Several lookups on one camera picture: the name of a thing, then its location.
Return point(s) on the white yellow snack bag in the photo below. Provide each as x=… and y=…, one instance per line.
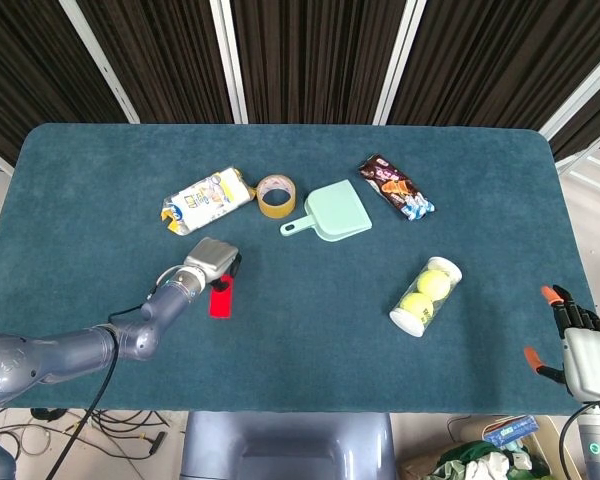
x=205, y=200

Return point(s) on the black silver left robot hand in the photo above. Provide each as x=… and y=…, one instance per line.
x=212, y=257

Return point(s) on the clear tennis ball can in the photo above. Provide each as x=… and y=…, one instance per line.
x=407, y=320

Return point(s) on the small red object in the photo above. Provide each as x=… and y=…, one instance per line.
x=221, y=306

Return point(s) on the blue table cloth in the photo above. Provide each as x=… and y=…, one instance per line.
x=305, y=360

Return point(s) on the brown cardboard box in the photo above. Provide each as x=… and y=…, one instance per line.
x=555, y=445

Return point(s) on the yellow packing tape roll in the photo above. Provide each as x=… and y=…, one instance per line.
x=276, y=211

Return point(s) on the yellow tennis ball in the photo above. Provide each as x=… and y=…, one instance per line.
x=433, y=285
x=416, y=308

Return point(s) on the mint green plastic dustpan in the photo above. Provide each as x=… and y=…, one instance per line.
x=337, y=210

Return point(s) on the small blue carton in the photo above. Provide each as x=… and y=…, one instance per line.
x=511, y=431

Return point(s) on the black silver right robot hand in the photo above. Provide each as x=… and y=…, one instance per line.
x=592, y=360

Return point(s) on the green cloth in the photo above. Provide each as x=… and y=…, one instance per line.
x=455, y=457

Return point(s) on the crumpled white plastic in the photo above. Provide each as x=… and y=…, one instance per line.
x=485, y=470

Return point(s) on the white partition post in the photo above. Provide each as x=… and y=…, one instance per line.
x=580, y=85
x=397, y=60
x=105, y=65
x=230, y=60

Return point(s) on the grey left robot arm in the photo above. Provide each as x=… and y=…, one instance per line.
x=80, y=345

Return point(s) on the grey robot torso base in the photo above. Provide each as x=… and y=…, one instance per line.
x=285, y=445

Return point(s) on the brown chocolate snack bag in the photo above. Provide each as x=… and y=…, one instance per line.
x=390, y=186

